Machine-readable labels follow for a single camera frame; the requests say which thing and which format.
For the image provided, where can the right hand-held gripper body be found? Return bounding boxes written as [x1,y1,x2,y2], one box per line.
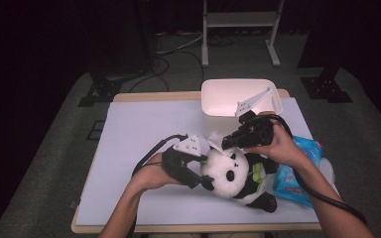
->
[233,86,276,148]

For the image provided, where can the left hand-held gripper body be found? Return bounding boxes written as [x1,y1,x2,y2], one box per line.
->
[161,134,202,189]

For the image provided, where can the panda plush toy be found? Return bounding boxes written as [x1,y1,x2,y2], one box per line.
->
[199,147,279,214]

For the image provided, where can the white plastic bin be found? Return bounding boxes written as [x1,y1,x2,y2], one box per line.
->
[200,77,284,142]

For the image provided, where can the blue wet wipe packet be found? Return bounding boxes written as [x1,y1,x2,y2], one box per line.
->
[272,135,323,210]

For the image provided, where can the person's left hand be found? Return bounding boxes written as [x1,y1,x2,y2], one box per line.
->
[130,152,183,192]

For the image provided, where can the person's right hand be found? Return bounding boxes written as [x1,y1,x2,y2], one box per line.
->
[244,111,307,168]

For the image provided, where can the white table mat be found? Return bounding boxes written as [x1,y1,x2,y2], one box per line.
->
[75,97,321,227]

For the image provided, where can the black stand base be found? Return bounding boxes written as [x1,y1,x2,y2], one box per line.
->
[77,70,123,107]
[300,67,353,104]

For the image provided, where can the white metal stand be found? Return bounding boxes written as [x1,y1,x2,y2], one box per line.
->
[201,0,286,68]

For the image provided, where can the left hand-held gripper cable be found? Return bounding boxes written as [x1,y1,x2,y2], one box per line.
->
[125,133,189,238]

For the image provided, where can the hand-held gripper cable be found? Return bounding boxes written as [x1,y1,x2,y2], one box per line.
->
[267,113,368,226]
[125,133,189,238]

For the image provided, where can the black floor cables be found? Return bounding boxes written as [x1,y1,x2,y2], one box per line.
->
[127,49,206,93]

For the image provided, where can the right hand-held gripper cable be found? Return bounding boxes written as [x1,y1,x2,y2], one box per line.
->
[267,113,368,226]

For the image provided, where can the grey floor cable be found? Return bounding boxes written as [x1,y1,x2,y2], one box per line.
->
[155,31,203,56]

